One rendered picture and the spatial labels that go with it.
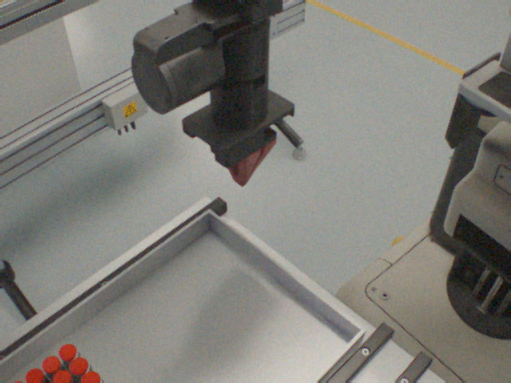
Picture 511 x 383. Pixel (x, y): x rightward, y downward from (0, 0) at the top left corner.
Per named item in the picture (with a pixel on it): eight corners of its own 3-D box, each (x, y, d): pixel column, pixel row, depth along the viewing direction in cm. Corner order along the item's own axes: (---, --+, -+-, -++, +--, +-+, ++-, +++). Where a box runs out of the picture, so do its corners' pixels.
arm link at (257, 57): (283, 10, 46) (240, -11, 49) (224, 36, 43) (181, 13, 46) (280, 75, 51) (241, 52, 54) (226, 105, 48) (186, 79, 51)
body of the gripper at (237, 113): (180, 134, 55) (174, 73, 49) (252, 93, 60) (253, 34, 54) (224, 166, 51) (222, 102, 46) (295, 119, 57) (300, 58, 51)
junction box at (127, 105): (116, 132, 153) (110, 107, 147) (106, 124, 156) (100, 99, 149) (149, 113, 159) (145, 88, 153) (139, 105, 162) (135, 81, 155)
